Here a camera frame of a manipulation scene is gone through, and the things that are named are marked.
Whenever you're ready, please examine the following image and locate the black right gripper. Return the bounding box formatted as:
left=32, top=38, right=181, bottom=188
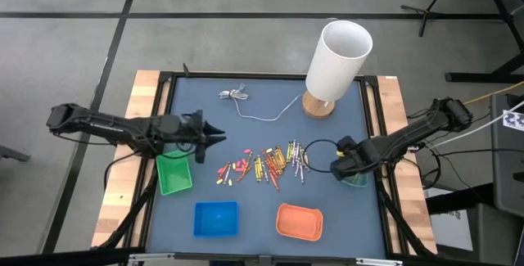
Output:
left=330, top=135, right=376, bottom=182

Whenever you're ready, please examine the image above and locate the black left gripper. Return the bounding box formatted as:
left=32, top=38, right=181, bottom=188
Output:
left=174, top=109, right=228, bottom=165

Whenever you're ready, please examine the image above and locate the teal plastic bin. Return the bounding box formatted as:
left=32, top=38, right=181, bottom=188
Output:
left=341, top=170, right=370, bottom=189

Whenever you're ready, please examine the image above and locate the green mesh basket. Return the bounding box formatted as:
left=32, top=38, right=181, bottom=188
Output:
left=155, top=150, right=194, bottom=196

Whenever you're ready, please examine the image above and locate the orange plastic bin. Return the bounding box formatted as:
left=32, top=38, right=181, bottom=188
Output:
left=275, top=202, right=324, bottom=242

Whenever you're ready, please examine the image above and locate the blue mesh basket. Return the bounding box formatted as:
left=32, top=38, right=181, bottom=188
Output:
left=192, top=201, right=240, bottom=238

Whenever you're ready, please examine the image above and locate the white lamp wooden base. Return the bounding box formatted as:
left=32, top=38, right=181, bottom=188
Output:
left=301, top=20, right=374, bottom=120

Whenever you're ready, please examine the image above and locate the white box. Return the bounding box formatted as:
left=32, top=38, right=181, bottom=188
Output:
left=425, top=187, right=475, bottom=253

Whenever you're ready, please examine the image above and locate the dark grey equipment case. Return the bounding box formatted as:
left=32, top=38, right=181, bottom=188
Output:
left=490, top=92, right=524, bottom=218

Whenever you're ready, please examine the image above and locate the dark grey floor box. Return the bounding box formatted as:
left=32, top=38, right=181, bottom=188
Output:
left=466, top=202, right=524, bottom=266

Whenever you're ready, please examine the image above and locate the black tripod stand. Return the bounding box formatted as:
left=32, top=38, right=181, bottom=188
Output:
left=400, top=0, right=458, bottom=38

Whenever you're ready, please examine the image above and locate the black white fiducial marker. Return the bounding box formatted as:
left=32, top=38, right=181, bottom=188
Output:
left=502, top=109, right=524, bottom=132

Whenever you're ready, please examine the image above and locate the grey stand foot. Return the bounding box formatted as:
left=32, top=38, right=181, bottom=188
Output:
left=0, top=145, right=32, bottom=163

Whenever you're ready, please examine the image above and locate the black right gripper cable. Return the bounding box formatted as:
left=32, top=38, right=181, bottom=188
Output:
left=301, top=138, right=343, bottom=174

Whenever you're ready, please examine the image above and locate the white lamp cable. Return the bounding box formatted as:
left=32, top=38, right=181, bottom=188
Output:
left=218, top=82, right=306, bottom=123

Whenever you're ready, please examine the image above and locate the black aluminium table frame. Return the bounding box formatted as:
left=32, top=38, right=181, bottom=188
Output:
left=138, top=70, right=406, bottom=259

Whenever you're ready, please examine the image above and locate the silver metal bracket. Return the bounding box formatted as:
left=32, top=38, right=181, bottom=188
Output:
left=355, top=258, right=404, bottom=266
left=128, top=252, right=176, bottom=266

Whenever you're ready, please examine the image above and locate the black base cable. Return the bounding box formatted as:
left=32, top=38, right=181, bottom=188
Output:
left=103, top=151, right=142, bottom=186

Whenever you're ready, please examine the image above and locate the thick white cable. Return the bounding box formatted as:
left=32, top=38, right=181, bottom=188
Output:
left=425, top=100, right=524, bottom=151

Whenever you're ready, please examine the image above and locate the thin black cable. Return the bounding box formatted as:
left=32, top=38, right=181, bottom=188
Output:
left=429, top=147, right=524, bottom=157

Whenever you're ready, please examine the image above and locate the black metal stand frame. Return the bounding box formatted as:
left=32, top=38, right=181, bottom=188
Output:
left=445, top=0, right=524, bottom=84

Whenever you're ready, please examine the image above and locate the yellow extension cable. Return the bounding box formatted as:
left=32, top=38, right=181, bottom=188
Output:
left=464, top=80, right=524, bottom=106

